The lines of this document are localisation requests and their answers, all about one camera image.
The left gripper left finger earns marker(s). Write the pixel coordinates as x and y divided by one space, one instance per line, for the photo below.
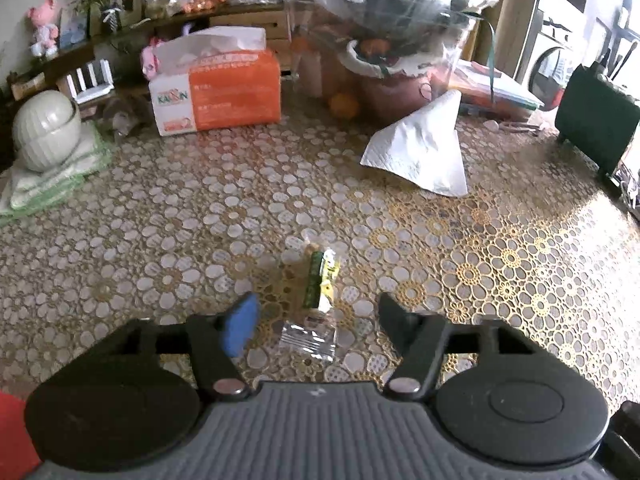
215 341

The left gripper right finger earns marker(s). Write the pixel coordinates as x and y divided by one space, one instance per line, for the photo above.
420 341

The green yellow candy packet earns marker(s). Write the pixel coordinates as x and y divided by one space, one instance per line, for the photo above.
324 266

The clear candy wrapper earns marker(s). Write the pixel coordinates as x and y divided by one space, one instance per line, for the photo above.
311 334

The white paper sheet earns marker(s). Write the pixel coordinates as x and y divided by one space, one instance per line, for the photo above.
423 148

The red cardboard box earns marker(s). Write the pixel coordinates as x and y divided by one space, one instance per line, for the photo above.
18 456

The folded green white cloth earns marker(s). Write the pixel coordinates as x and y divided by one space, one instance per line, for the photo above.
24 192

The orange fruit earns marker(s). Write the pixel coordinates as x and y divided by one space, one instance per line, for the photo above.
344 106

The stack of colourful folders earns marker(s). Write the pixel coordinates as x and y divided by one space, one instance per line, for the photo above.
501 96

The pink pot with fruit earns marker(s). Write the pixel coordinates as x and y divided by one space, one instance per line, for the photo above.
395 91

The orange tissue box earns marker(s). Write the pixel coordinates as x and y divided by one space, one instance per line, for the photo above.
220 77

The grey round ceramic jar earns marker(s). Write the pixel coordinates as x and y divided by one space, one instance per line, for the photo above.
46 130

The green radio box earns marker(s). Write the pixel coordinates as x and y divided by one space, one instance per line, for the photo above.
597 117

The pink backpack toy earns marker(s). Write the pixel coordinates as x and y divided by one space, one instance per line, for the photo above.
148 59

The white router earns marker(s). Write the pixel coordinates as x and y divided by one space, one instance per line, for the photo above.
90 82

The wooden tv cabinet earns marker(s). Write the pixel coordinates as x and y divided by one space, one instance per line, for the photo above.
269 16

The large clear plastic bag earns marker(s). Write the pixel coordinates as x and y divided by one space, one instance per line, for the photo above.
385 31

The pink plush bear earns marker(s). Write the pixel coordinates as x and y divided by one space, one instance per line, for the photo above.
45 31

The photo frame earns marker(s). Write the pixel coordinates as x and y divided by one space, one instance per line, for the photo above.
109 16

